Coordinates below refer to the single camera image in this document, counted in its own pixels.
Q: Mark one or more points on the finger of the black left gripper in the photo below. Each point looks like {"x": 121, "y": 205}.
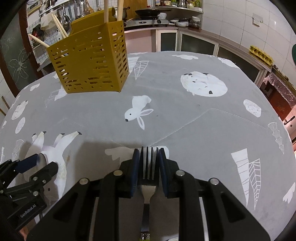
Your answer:
{"x": 40, "y": 173}
{"x": 10, "y": 169}

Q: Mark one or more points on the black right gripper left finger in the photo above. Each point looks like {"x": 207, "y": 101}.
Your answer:
{"x": 90, "y": 209}

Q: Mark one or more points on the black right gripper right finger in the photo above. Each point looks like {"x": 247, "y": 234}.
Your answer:
{"x": 207, "y": 207}

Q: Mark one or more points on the green handled steel fork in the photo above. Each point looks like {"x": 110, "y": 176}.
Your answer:
{"x": 147, "y": 183}

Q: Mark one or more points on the grey patterned tablecloth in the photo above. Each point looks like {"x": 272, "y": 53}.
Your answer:
{"x": 202, "y": 110}

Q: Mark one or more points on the dark wooden glass door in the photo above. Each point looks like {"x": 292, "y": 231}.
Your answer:
{"x": 18, "y": 63}

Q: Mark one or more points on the yellow perforated utensil holder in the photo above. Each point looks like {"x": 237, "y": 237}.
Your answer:
{"x": 93, "y": 57}

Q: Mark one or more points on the yellow egg tray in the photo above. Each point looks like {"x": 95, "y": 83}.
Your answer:
{"x": 254, "y": 50}

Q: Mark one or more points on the steel gas stove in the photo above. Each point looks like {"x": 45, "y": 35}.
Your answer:
{"x": 140, "y": 23}

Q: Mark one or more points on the steel cooking pot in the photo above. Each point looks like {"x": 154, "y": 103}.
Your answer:
{"x": 124, "y": 13}

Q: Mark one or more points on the black wok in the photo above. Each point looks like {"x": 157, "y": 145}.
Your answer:
{"x": 150, "y": 14}

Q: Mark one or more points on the corner spice shelf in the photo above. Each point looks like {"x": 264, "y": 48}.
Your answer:
{"x": 195, "y": 6}

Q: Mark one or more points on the green round wall plate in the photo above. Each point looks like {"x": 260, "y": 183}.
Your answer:
{"x": 294, "y": 53}

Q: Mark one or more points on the white wall socket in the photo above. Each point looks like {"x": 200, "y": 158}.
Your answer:
{"x": 256, "y": 20}

